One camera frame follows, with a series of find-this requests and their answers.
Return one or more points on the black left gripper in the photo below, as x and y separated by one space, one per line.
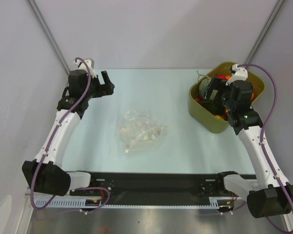
103 86

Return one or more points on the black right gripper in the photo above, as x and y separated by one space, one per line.
210 88

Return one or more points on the green netted fake melon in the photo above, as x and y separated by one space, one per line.
203 81

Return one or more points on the clear zip top bag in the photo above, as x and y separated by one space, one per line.
138 131

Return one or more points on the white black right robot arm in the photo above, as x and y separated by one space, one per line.
272 194

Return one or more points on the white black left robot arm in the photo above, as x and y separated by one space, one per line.
44 174

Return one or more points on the red fake apple in bin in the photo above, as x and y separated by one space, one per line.
221 77

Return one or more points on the olive green plastic bin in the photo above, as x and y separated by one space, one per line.
238 111

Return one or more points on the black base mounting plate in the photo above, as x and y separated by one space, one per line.
181 198

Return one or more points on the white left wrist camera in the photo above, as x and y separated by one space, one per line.
86 64

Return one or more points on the right aluminium corner post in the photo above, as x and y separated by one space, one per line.
277 8

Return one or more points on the aluminium corner post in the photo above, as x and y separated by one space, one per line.
277 8
34 8

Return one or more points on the left aluminium corner post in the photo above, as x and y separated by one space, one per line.
34 8

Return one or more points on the aluminium front frame rail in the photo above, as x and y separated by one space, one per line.
191 184

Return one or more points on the white slotted cable duct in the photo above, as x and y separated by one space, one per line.
94 203

